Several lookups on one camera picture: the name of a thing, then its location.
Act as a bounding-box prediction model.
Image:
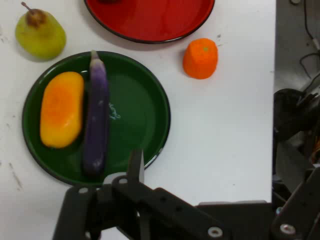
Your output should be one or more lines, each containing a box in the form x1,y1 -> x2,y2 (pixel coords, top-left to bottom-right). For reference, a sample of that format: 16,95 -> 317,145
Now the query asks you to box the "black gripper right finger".
271,166 -> 320,240

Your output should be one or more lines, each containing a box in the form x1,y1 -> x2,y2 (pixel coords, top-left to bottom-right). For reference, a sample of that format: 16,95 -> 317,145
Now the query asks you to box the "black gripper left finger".
51,148 -> 231,240

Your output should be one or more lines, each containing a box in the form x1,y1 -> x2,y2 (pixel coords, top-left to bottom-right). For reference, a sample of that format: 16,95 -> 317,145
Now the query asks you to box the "purple toy eggplant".
81,49 -> 111,177

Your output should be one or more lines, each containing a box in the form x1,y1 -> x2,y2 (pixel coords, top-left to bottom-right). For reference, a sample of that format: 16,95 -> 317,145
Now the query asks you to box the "dark green round plate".
21,51 -> 172,188

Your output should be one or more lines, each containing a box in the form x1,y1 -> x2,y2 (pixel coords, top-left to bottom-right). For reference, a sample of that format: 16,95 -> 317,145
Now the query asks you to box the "yellow orange toy mango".
39,71 -> 85,149

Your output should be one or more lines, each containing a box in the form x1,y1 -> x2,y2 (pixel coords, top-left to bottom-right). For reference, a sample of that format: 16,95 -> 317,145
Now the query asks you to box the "orange toy tangerine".
182,37 -> 219,80

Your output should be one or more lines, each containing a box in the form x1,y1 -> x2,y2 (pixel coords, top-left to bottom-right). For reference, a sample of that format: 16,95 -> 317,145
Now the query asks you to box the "red round plate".
83,0 -> 216,45

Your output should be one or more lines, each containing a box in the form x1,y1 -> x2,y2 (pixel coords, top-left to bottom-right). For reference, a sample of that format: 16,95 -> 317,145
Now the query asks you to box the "green toy pear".
14,1 -> 67,61

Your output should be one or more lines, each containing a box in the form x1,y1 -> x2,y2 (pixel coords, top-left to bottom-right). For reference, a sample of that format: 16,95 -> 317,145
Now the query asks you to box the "black equipment with wires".
272,88 -> 320,176

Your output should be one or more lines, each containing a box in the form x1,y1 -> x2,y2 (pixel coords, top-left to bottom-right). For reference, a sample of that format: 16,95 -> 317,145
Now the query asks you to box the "thin black floor cable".
303,0 -> 320,52
299,52 -> 320,80

